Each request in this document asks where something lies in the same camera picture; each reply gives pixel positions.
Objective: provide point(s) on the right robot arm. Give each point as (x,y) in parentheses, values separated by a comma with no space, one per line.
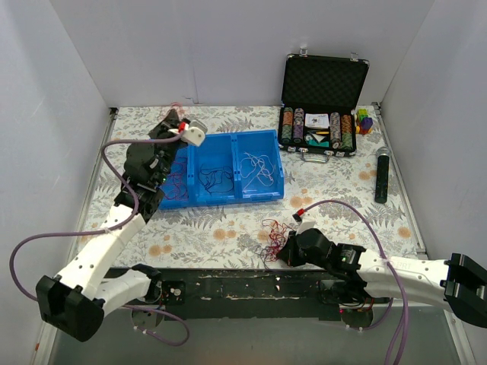
(457,284)

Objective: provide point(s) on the blue three-compartment bin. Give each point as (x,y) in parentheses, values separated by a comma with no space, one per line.
(227,169)

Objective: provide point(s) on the colourful block toy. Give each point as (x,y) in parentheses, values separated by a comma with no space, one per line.
(363,122)

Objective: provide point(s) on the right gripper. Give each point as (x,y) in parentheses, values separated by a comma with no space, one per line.
(290,252)

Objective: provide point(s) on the black poker chip case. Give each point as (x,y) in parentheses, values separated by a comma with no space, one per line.
(319,96)

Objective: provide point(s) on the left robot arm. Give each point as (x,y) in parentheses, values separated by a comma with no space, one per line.
(78,297)

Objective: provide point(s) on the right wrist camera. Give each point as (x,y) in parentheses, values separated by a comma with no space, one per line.
(304,221)

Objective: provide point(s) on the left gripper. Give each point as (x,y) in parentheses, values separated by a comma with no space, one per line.
(166,125)

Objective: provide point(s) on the black microphone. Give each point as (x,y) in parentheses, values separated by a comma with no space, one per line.
(382,176)

